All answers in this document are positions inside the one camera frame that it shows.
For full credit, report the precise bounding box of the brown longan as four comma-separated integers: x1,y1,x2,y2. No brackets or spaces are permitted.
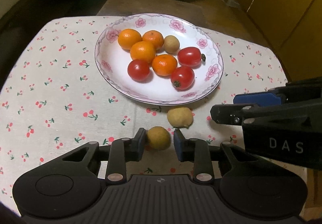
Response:
164,35,180,54

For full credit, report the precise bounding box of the cherry print tablecloth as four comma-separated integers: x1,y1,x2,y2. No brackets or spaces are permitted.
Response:
1,14,287,210

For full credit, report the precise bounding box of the brown wooden cabinet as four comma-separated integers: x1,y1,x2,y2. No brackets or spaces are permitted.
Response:
236,0,321,81

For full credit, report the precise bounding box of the white floral plate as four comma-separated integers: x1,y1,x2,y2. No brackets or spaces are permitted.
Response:
95,13,224,106

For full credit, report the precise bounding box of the dark low wooden table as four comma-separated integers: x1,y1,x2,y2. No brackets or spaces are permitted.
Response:
97,0,269,47

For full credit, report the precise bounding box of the orange mandarin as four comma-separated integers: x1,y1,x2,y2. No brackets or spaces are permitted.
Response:
130,41,156,64
142,30,164,51
152,54,177,77
118,29,142,51

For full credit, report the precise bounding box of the yellow longan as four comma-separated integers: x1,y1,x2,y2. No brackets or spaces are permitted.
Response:
147,126,171,150
167,107,193,128

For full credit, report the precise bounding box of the red tomato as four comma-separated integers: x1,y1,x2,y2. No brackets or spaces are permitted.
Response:
127,59,150,82
170,66,195,90
177,47,206,67

